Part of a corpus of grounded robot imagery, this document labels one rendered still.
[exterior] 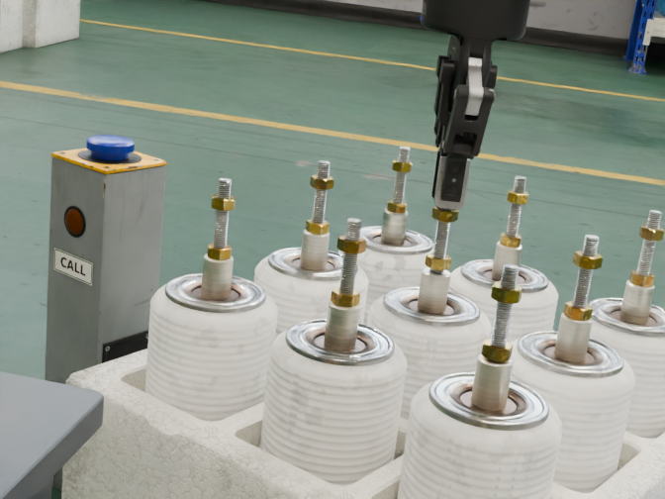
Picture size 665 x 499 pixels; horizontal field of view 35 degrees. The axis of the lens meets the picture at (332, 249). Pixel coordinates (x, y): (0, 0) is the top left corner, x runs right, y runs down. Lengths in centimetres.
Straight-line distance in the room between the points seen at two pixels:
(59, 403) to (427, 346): 35
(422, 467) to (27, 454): 28
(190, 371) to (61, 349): 22
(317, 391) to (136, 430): 15
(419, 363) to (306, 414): 12
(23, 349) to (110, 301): 41
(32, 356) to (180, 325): 55
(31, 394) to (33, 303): 95
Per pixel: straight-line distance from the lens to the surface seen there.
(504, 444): 65
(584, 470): 77
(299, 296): 85
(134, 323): 96
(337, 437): 72
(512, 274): 65
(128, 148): 92
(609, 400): 76
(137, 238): 93
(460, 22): 75
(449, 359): 80
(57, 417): 51
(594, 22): 589
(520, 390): 70
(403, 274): 95
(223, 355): 78
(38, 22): 379
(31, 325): 140
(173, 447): 77
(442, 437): 65
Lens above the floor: 53
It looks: 17 degrees down
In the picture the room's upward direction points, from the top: 7 degrees clockwise
